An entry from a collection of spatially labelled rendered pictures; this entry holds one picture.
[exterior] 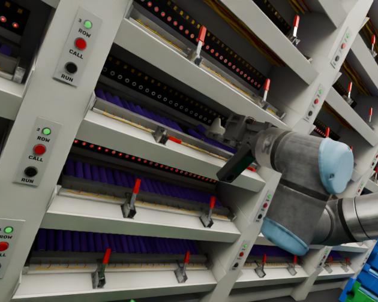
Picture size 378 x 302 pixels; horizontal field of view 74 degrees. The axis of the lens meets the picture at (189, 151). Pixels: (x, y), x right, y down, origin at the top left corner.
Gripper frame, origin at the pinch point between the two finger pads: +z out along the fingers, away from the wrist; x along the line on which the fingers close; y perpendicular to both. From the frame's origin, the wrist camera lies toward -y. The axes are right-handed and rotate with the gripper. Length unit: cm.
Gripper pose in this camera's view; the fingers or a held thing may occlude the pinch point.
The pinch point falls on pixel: (209, 136)
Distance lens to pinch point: 72.6
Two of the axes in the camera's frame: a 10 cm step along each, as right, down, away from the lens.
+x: -7.5, -2.7, -6.0
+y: 3.7, -9.3, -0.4
